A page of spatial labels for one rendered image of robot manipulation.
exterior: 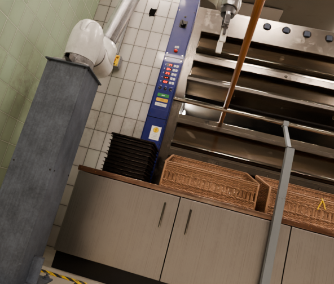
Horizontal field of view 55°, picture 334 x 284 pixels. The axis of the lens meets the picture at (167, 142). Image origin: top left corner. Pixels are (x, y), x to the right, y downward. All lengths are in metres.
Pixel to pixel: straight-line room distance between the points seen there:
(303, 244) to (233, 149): 0.86
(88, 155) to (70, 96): 1.02
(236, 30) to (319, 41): 0.65
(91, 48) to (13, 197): 0.78
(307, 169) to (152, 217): 1.21
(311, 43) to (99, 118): 1.74
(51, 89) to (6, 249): 0.71
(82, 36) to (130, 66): 1.02
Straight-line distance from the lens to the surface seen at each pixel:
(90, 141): 2.50
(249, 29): 1.28
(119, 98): 2.55
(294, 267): 1.88
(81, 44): 1.66
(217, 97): 2.50
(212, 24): 2.77
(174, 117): 2.44
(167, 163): 1.85
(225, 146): 2.39
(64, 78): 1.58
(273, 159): 2.43
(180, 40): 2.66
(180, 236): 1.79
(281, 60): 2.69
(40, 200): 1.48
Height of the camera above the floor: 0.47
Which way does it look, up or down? 11 degrees up
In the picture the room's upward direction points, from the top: 15 degrees clockwise
